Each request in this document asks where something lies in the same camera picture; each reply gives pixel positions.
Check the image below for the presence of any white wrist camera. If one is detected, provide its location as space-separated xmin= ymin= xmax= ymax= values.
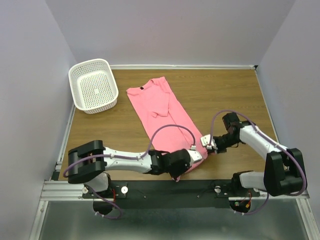
xmin=200 ymin=134 xmax=217 ymax=150
xmin=187 ymin=145 xmax=203 ymax=165

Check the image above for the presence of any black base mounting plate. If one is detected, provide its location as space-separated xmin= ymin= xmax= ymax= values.
xmin=82 ymin=179 xmax=261 ymax=216

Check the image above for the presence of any white perforated plastic basket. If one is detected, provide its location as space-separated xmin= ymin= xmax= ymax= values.
xmin=68 ymin=58 xmax=119 ymax=114

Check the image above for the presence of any pink t shirt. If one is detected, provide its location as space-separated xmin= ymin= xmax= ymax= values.
xmin=126 ymin=76 xmax=208 ymax=172

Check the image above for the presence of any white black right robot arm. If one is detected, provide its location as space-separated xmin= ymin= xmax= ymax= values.
xmin=205 ymin=110 xmax=308 ymax=197

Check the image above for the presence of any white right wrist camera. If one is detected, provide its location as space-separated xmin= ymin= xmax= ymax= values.
xmin=200 ymin=134 xmax=217 ymax=150

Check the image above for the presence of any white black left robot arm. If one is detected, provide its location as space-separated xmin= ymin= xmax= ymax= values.
xmin=63 ymin=140 xmax=202 ymax=198

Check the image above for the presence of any aluminium extrusion rail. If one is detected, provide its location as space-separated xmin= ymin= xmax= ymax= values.
xmin=30 ymin=180 xmax=320 ymax=240

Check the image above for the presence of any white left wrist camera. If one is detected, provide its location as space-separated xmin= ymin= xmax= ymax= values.
xmin=187 ymin=145 xmax=203 ymax=165

